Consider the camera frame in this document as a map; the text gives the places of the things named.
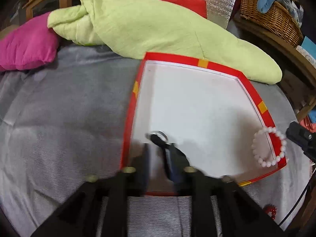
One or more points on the wicker basket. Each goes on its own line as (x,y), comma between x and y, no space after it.
(277,20)

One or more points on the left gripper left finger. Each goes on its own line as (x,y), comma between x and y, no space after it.
(141,176)

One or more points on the light blue cardboard box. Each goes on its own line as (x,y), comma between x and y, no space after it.
(309,46)

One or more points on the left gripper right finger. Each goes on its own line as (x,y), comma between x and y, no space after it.
(174,163)

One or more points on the silver bangle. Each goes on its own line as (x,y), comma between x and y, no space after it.
(160,134)

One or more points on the magenta pillow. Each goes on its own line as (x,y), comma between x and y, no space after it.
(29,46)

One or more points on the small red cushion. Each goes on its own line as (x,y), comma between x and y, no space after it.
(197,6)

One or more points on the red shallow box tray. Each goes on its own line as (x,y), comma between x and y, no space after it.
(210,112)

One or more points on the light green folded duvet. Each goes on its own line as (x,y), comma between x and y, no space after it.
(131,28)

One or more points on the wooden side table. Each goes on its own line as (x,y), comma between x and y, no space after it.
(298,74)

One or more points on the grey bed blanket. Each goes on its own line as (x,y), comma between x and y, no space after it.
(64,122)

